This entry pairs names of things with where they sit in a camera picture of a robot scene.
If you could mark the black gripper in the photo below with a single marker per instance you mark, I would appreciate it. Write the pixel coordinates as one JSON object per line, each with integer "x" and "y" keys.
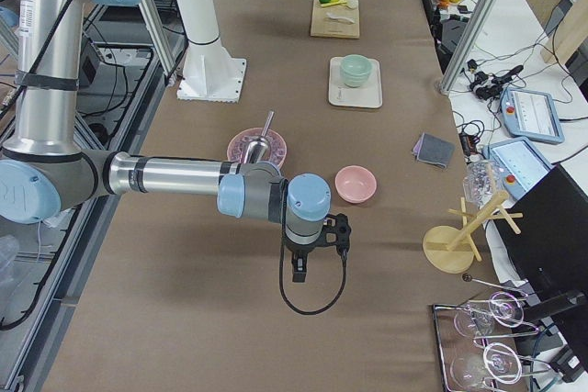
{"x": 299, "y": 248}

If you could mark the small pink bowl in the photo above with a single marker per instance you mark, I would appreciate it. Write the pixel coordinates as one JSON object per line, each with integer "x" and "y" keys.
{"x": 355, "y": 184}

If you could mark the white ceramic spoon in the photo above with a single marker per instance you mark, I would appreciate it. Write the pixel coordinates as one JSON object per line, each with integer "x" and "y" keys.
{"x": 340, "y": 19}

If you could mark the large pink ice bowl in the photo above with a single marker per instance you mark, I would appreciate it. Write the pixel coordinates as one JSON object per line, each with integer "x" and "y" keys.
{"x": 277, "y": 146}

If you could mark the mint green bowl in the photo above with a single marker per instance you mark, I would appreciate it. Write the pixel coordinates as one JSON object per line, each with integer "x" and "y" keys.
{"x": 355, "y": 70}

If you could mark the metal ice scoop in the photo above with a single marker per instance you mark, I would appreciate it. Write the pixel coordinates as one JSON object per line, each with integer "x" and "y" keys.
{"x": 257, "y": 147}

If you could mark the wooden cup tree stand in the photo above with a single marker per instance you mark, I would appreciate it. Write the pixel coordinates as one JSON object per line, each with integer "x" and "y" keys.
{"x": 453, "y": 250}

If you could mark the grey purple folded cloth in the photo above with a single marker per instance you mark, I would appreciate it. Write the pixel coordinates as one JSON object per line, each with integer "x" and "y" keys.
{"x": 433, "y": 150}

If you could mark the cream rabbit tray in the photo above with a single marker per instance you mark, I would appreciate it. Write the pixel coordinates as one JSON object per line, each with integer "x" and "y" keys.
{"x": 368, "y": 95}

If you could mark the clear wine glass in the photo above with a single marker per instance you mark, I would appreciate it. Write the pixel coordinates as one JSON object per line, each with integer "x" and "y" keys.
{"x": 478, "y": 318}
{"x": 492, "y": 369}

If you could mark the bamboo cutting board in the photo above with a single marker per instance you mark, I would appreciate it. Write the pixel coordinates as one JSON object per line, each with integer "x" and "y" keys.
{"x": 321, "y": 27}

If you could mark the blue teach pendant near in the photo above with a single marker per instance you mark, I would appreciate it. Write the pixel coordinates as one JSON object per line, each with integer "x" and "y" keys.
{"x": 520, "y": 163}

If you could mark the blue teach pendant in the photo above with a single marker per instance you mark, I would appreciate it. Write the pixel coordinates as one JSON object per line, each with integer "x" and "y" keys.
{"x": 520, "y": 163}
{"x": 531, "y": 114}

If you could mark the black computer monitor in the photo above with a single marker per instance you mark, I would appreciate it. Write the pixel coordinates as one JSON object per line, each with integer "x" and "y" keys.
{"x": 551, "y": 250}

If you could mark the yellow plastic knife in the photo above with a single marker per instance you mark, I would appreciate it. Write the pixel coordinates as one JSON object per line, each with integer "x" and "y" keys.
{"x": 334, "y": 3}

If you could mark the blue teach pendant far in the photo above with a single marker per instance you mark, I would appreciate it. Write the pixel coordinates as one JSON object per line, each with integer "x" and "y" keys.
{"x": 531, "y": 114}

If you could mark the metal wire glass rack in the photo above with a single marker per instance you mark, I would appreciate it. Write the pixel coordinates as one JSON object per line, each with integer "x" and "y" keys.
{"x": 475, "y": 343}

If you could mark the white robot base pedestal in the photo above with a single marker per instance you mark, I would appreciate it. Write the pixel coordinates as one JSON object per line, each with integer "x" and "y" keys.
{"x": 210, "y": 73}

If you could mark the aluminium frame post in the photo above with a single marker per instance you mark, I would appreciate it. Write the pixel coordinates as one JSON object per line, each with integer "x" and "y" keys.
{"x": 465, "y": 45}

